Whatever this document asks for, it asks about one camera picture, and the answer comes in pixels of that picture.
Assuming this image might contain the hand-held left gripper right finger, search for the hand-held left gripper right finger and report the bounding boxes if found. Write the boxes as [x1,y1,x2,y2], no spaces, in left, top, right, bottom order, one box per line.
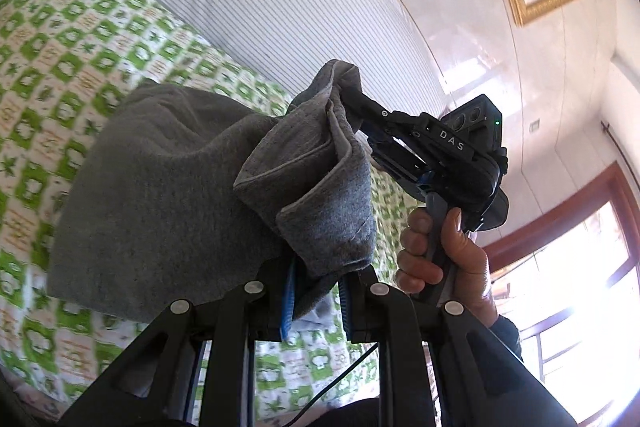
[339,266,576,427]

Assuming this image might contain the wooden framed window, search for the wooden framed window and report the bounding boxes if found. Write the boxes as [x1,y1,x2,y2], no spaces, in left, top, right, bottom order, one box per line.
[482,161,640,408]

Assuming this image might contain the person's black clothing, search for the person's black clothing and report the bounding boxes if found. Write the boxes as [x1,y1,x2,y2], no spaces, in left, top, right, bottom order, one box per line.
[320,398,436,427]

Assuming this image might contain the black cable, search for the black cable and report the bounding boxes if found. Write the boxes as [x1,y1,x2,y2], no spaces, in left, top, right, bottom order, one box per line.
[287,343,381,427]

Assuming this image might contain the person's right hand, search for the person's right hand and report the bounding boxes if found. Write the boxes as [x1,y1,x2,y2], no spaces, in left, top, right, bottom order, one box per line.
[395,207,501,327]

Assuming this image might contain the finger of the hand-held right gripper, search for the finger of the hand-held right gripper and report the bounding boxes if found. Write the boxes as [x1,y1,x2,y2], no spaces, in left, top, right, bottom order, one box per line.
[342,88,426,142]

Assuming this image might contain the grey pants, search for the grey pants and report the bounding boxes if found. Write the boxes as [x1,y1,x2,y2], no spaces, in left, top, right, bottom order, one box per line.
[47,59,377,338]

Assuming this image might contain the dark curtain rod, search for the dark curtain rod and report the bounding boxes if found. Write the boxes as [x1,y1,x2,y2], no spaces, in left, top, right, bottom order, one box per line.
[600,121,640,190]

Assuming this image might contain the green patterned bedsheet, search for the green patterned bedsheet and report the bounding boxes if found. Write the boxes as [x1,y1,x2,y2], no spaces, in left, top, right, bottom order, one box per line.
[0,0,436,423]

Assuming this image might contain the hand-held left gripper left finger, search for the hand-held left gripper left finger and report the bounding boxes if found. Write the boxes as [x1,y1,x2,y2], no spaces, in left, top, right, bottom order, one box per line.
[57,259,302,427]

